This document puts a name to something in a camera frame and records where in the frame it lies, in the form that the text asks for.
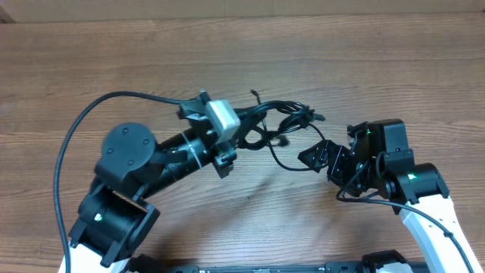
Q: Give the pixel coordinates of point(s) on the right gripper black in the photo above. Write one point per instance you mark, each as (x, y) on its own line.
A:
(323, 151)

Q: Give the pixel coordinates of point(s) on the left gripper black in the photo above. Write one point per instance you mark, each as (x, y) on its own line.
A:
(222, 156)

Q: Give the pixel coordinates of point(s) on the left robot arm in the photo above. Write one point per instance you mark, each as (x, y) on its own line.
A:
(181, 168)

